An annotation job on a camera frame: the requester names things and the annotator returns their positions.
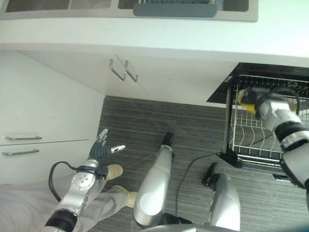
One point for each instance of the robot left arm silver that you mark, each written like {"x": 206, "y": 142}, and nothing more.
{"x": 80, "y": 186}

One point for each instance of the stainless steel sink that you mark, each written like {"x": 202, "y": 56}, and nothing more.
{"x": 236, "y": 13}

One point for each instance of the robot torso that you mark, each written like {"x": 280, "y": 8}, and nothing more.
{"x": 178, "y": 227}

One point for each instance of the robot right arm silver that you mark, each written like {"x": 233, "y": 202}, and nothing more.
{"x": 286, "y": 125}

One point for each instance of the grey dish drainer rack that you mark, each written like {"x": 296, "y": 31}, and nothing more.
{"x": 173, "y": 9}

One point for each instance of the white cabinet door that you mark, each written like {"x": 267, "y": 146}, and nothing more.
{"x": 79, "y": 72}
{"x": 173, "y": 82}

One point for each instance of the clear glass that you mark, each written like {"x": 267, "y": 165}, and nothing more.
{"x": 101, "y": 5}

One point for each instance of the robot right leg silver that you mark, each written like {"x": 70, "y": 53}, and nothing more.
{"x": 225, "y": 200}

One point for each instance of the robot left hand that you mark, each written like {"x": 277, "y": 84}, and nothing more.
{"x": 99, "y": 151}

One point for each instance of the person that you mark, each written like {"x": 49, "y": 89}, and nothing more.
{"x": 26, "y": 207}

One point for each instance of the white drawer front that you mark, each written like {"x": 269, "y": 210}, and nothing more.
{"x": 41, "y": 104}
{"x": 36, "y": 164}

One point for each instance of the black dishwasher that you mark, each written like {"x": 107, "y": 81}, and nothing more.
{"x": 224, "y": 89}

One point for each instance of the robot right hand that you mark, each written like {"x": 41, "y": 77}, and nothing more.
{"x": 254, "y": 94}

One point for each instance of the robot leg silver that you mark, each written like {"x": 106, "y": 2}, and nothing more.
{"x": 225, "y": 200}
{"x": 155, "y": 183}

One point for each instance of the robot left leg silver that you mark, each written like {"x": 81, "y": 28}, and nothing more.
{"x": 155, "y": 183}

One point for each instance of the yellow dish item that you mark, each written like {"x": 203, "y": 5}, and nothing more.
{"x": 249, "y": 108}

